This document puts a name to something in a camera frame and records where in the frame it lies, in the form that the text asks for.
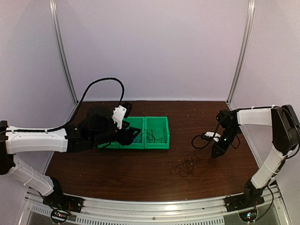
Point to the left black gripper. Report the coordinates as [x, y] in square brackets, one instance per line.
[127, 138]

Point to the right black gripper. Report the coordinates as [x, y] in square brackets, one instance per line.
[221, 149]

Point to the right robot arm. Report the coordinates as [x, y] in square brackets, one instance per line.
[276, 128]

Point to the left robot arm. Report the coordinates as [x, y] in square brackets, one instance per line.
[100, 127]

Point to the middle green bin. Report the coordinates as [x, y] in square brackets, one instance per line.
[137, 122]

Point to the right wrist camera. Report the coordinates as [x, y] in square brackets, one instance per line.
[209, 136]

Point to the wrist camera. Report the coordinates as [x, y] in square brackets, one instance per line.
[121, 112]
[209, 136]

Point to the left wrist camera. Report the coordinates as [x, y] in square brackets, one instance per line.
[121, 112]

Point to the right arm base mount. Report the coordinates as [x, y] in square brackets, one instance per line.
[243, 204]

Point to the front aluminium rail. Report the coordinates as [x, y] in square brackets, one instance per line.
[209, 211]

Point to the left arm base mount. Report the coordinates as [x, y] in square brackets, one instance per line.
[63, 207]

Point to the right aluminium frame post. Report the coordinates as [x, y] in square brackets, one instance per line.
[250, 13]

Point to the aluminium frame post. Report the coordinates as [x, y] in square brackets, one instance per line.
[61, 50]
[250, 13]

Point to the left aluminium frame post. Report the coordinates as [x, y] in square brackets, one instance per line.
[61, 50]

